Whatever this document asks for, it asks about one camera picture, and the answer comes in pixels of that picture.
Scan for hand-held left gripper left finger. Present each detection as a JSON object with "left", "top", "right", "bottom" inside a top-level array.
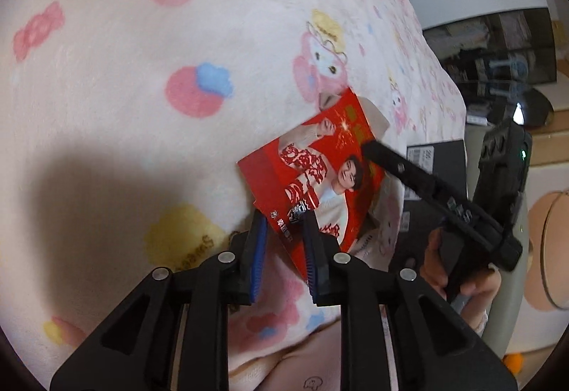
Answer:
[{"left": 49, "top": 210, "right": 268, "bottom": 391}]

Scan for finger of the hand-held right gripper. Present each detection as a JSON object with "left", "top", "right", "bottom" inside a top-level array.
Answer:
[{"left": 361, "top": 141, "right": 473, "bottom": 218}]

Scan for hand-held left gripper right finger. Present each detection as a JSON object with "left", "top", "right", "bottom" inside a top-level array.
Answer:
[{"left": 301, "top": 213, "right": 520, "bottom": 391}]

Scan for red printed carton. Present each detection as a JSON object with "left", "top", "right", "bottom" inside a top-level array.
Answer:
[{"left": 237, "top": 88, "right": 392, "bottom": 284}]

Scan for person's right hand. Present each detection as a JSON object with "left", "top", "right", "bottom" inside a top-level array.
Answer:
[{"left": 419, "top": 227, "right": 503, "bottom": 327}]

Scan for black box with white label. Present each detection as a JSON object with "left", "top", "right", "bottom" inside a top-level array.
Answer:
[{"left": 387, "top": 138, "right": 468, "bottom": 280}]

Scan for tan cardboard box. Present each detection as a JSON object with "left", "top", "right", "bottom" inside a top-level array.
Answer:
[{"left": 527, "top": 122, "right": 569, "bottom": 167}]

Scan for black round disc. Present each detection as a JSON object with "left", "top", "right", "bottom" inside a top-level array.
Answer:
[{"left": 511, "top": 86, "right": 555, "bottom": 127}]

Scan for pink round cushion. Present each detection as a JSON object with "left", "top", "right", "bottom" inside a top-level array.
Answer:
[{"left": 523, "top": 191, "right": 569, "bottom": 312}]

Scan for dark glass shelf unit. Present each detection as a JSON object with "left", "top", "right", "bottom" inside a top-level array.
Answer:
[{"left": 421, "top": 6, "right": 562, "bottom": 127}]

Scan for small orange toy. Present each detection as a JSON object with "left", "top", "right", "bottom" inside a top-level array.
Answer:
[{"left": 501, "top": 353, "right": 526, "bottom": 375}]

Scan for pink cartoon printed blanket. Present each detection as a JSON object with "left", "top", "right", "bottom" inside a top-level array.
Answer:
[{"left": 0, "top": 0, "right": 468, "bottom": 391}]

